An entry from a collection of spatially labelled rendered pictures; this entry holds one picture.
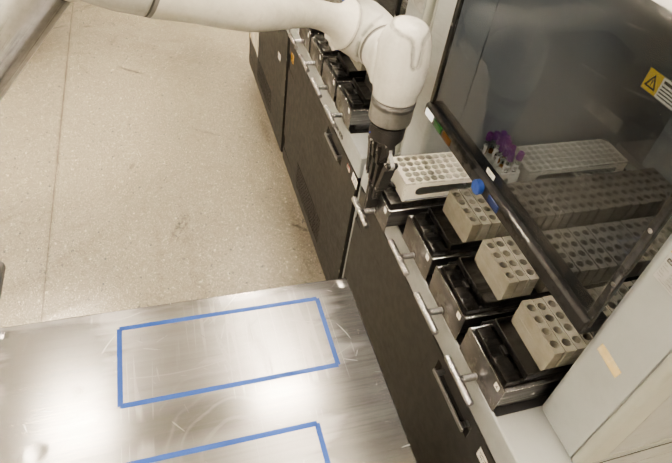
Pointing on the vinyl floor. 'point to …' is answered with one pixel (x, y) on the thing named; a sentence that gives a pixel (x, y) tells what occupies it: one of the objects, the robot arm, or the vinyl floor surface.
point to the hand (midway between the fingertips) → (372, 194)
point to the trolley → (202, 384)
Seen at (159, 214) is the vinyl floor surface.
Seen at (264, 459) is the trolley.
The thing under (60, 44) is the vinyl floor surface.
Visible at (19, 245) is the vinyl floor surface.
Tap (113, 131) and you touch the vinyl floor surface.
